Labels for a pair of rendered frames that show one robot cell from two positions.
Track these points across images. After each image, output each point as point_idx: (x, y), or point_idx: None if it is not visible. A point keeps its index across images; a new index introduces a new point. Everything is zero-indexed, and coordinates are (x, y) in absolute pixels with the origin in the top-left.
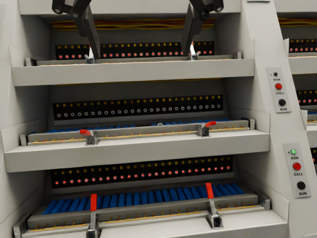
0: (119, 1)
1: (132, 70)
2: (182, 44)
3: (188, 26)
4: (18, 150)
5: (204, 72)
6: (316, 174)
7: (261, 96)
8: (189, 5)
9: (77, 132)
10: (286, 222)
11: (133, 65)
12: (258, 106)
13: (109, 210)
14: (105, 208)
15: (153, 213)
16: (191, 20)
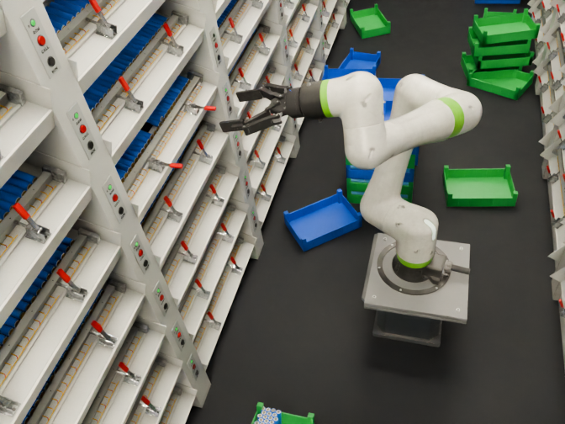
0: (133, 26)
1: (161, 93)
2: (240, 97)
3: (254, 97)
4: (139, 209)
5: (186, 61)
6: (232, 96)
7: (209, 59)
8: (258, 91)
9: (140, 168)
10: (228, 135)
11: (161, 89)
12: (206, 64)
13: (162, 200)
14: (157, 201)
15: (176, 181)
16: (260, 98)
